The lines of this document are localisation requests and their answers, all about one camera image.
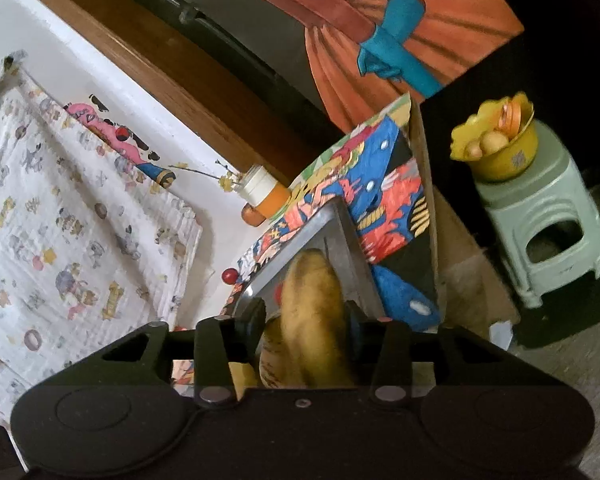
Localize metal tray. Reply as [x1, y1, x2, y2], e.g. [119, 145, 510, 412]
[227, 199, 387, 323]

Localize yellow banana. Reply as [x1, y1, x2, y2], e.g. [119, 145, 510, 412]
[279, 249, 358, 390]

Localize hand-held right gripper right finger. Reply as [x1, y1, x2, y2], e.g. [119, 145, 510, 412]
[346, 301, 562, 404]

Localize white and orange cup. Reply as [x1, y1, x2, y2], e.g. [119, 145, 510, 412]
[240, 164, 292, 218]

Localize orange dress woman poster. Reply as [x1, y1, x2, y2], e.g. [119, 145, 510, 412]
[215, 0, 526, 133]

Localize yellow dried flower sprig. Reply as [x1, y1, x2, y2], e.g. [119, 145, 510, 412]
[169, 159, 245, 193]

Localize pale green plastic stool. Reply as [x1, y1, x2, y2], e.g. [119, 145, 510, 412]
[472, 120, 600, 310]

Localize white printed blanket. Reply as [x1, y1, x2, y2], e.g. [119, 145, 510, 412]
[0, 50, 203, 426]

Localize brown cardboard sheet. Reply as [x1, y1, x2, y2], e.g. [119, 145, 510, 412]
[411, 105, 523, 346]

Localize brown wooden frame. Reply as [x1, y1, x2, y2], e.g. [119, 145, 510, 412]
[14, 0, 326, 186]

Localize yellow bowl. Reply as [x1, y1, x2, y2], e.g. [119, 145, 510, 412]
[450, 91, 540, 183]

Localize black metal pole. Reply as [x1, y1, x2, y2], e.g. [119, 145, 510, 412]
[95, 0, 306, 76]

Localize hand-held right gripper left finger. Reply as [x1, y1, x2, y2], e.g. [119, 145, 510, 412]
[45, 299, 267, 407]

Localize large striped pepino melon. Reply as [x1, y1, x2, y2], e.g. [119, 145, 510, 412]
[257, 317, 293, 390]

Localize colourful comic painting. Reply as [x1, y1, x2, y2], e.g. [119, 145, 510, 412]
[172, 92, 443, 396]

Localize pink cartoon wall drawing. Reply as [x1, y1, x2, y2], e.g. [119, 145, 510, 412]
[64, 92, 177, 191]

